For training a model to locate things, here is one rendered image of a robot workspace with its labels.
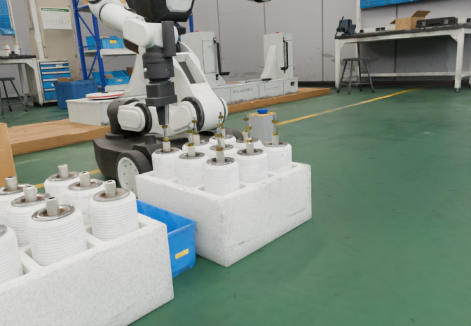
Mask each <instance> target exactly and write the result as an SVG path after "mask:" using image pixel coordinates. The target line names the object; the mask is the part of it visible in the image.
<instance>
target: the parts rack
mask: <svg viewBox="0 0 471 326"><path fill-rule="evenodd" d="M72 4H73V9H74V19H75V24H76V33H77V39H78V47H79V53H80V58H81V67H82V72H83V80H88V79H89V77H90V74H91V72H92V70H93V66H94V64H95V61H96V58H97V59H98V64H99V70H100V79H101V83H97V84H101V86H97V88H98V90H102V92H109V91H116V90H125V89H126V88H127V86H128V84H123V85H115V86H106V81H105V75H104V65H103V60H102V58H103V56H116V55H136V53H134V52H132V51H131V50H128V49H127V48H115V49H101V44H100V34H99V28H98V23H97V18H96V17H95V16H94V15H93V13H92V11H91V10H90V8H89V5H88V4H84V5H81V6H78V4H79V0H77V2H76V0H72ZM122 4H123V5H124V6H125V7H126V8H127V10H128V11H130V12H132V13H134V14H136V11H135V10H133V9H131V8H129V7H128V5H127V4H126V3H122ZM79 13H92V17H93V27H94V33H95V35H94V34H93V33H92V32H91V30H90V29H89V27H88V26H87V24H86V23H85V22H84V20H83V18H82V17H81V16H80V14H79ZM79 18H80V19H81V20H82V22H83V23H84V25H85V26H86V27H87V29H88V31H89V32H90V33H91V34H92V36H93V38H94V39H95V43H96V44H95V45H90V46H83V42H82V36H81V27H80V22H79ZM189 27H190V33H191V32H194V31H193V14H192V12H191V15H190V17H189ZM91 46H96V49H97V50H88V51H83V48H86V47H91ZM85 57H95V59H94V61H93V65H92V67H91V69H90V72H89V75H88V76H87V71H86V61H85Z"/></svg>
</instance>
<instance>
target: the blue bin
mask: <svg viewBox="0 0 471 326"><path fill-rule="evenodd" d="M136 204H137V212H138V213H140V214H142V215H145V216H147V217H150V218H152V219H155V220H157V221H159V222H162V223H164V224H166V227H167V233H168V246H169V253H170V266H171V273H172V278H174V277H175V276H178V275H179V274H181V273H183V272H185V271H187V270H189V269H190V268H192V267H194V266H195V265H196V248H195V227H196V221H194V220H192V219H189V218H187V217H184V216H181V215H178V214H176V213H173V212H170V211H168V210H165V209H163V208H160V207H157V206H155V205H152V204H149V203H146V202H144V201H141V200H138V199H136Z"/></svg>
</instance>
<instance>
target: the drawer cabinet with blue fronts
mask: <svg viewBox="0 0 471 326"><path fill-rule="evenodd" d="M36 64H37V69H38V73H39V80H40V85H41V93H42V98H43V104H42V106H44V107H47V106H53V105H58V103H57V96H56V92H55V86H54V85H53V82H58V81H57V78H63V77H69V79H71V71H70V66H69V59H59V60H37V61H36ZM25 71H26V75H27V82H28V86H29V93H36V94H37V91H36V84H35V79H34V72H33V68H32V67H30V66H29V65H28V64H27V63H25ZM30 98H31V102H33V103H34V106H41V104H39V100H38V97H35V96H30Z"/></svg>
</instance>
